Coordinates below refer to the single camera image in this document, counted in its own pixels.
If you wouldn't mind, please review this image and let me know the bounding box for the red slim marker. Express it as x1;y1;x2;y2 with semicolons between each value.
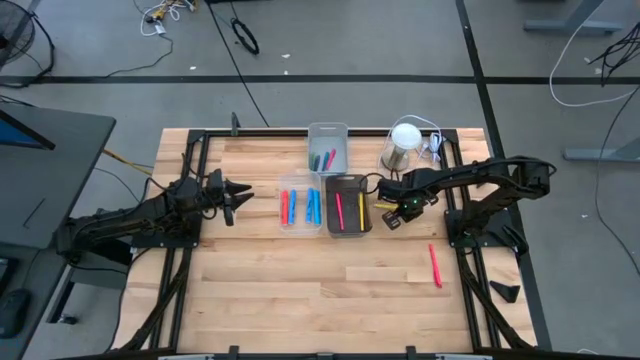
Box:
428;243;444;289

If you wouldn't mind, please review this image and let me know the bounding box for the black floor cable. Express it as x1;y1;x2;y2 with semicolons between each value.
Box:
593;87;640;276

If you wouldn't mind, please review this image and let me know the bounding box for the yellow and black cable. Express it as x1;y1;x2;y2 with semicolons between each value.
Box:
102;148;154;176

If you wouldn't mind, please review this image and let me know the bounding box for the white plastic bin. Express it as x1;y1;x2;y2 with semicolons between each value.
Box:
307;122;350;176

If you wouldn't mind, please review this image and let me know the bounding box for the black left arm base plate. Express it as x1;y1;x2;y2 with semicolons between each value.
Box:
130;208;204;250

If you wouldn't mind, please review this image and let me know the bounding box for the black triangular plastic piece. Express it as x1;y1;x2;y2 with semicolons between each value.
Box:
488;279;521;305

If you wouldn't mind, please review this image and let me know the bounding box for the monitor with blue screen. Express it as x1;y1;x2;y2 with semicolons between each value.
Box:
0;108;56;151

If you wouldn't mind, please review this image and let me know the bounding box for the grey desk foot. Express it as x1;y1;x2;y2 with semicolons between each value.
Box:
563;137;640;164
523;0;624;36

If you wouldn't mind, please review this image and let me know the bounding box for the black hanging cable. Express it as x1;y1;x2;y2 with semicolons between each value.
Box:
206;0;270;128

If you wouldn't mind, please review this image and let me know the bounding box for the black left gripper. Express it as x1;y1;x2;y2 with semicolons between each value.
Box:
197;168;256;227

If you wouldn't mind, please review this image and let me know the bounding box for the black aluminium table frame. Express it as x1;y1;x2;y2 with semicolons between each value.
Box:
117;127;539;360

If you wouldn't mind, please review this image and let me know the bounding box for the black desk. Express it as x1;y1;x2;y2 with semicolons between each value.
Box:
0;102;117;360

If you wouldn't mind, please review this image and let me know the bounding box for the dark smoky plastic bin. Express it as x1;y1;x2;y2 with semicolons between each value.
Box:
324;173;374;237

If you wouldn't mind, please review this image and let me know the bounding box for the clear plastic bin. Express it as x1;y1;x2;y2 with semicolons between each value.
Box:
278;170;324;236

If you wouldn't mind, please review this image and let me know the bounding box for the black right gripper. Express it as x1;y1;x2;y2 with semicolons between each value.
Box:
375;169;441;232

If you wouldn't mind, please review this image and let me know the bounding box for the white and yellow cable cluster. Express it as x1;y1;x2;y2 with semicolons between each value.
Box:
139;0;196;37

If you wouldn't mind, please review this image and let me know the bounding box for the black cable coil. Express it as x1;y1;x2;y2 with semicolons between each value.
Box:
230;17;261;56

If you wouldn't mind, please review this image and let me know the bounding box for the black floor fan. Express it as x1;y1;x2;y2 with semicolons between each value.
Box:
0;0;56;90

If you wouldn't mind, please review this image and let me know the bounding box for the white lamp cable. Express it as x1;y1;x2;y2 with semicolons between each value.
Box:
375;114;446;185

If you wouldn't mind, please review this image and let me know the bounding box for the white floor cable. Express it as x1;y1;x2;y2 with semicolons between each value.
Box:
548;0;640;109

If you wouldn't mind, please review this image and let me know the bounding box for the white mushroom table lamp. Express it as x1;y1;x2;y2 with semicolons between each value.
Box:
381;122;424;173

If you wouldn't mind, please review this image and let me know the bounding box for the grey desk base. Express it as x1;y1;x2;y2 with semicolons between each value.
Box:
47;207;134;324

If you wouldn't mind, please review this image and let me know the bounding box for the black computer mouse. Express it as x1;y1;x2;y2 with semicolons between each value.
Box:
0;288;32;340

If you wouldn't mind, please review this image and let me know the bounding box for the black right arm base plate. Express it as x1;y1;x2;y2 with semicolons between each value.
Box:
444;208;516;249

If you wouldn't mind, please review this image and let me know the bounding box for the black cable bundle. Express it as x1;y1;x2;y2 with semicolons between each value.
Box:
589;22;640;86

